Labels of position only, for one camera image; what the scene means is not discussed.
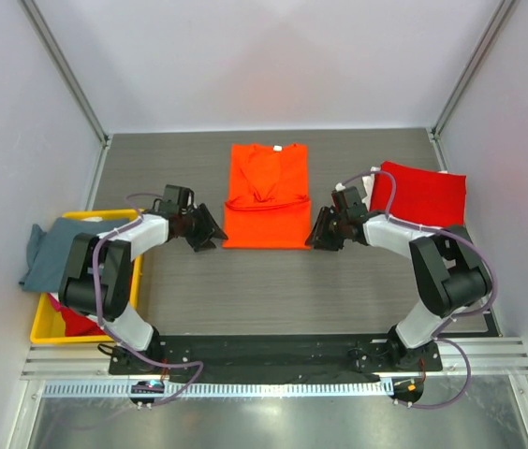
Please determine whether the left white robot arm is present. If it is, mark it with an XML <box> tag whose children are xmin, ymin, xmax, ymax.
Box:
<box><xmin>57</xmin><ymin>184</ymin><xmax>227</xmax><ymax>374</ymax></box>

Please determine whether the yellow plastic bin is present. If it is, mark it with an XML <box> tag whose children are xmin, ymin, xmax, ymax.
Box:
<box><xmin>30</xmin><ymin>209</ymin><xmax>143</xmax><ymax>345</ymax></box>

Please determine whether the folded white t shirt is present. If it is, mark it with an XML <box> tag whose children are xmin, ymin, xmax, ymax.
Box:
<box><xmin>361</xmin><ymin>167</ymin><xmax>380</xmax><ymax>210</ymax></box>

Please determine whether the aluminium frame post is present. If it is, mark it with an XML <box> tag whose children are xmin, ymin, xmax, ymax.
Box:
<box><xmin>428</xmin><ymin>0</ymin><xmax>519</xmax><ymax>141</ymax></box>
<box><xmin>18</xmin><ymin>0</ymin><xmax>109</xmax><ymax>147</ymax></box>

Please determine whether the orange t shirt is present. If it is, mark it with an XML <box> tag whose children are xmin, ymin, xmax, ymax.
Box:
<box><xmin>223</xmin><ymin>143</ymin><xmax>312</xmax><ymax>250</ymax></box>

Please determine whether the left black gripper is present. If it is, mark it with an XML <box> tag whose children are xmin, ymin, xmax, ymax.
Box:
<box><xmin>179</xmin><ymin>204</ymin><xmax>227</xmax><ymax>252</ymax></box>

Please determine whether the right aluminium frame post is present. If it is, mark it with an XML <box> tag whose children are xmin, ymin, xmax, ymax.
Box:
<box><xmin>428</xmin><ymin>0</ymin><xmax>519</xmax><ymax>141</ymax></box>

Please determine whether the left aluminium frame post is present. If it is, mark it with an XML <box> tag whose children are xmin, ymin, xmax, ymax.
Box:
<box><xmin>18</xmin><ymin>0</ymin><xmax>109</xmax><ymax>147</ymax></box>

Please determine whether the red shirt in bin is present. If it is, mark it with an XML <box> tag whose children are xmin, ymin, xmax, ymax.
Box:
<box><xmin>58</xmin><ymin>272</ymin><xmax>131</xmax><ymax>336</ymax></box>

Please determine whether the folded red t shirt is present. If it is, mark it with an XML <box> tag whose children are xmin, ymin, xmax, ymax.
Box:
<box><xmin>380</xmin><ymin>161</ymin><xmax>466</xmax><ymax>227</ymax></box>

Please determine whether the white slotted cable duct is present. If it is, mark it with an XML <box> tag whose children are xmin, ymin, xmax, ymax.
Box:
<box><xmin>42</xmin><ymin>378</ymin><xmax>393</xmax><ymax>398</ymax></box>

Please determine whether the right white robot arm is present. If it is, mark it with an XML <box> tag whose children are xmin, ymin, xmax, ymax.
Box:
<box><xmin>305</xmin><ymin>187</ymin><xmax>493</xmax><ymax>370</ymax></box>

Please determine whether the grey blue t shirt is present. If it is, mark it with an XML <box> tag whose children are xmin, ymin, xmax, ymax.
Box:
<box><xmin>19</xmin><ymin>217</ymin><xmax>128</xmax><ymax>293</ymax></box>

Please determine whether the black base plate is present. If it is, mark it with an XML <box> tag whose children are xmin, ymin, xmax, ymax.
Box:
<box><xmin>107</xmin><ymin>332</ymin><xmax>446</xmax><ymax>383</ymax></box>

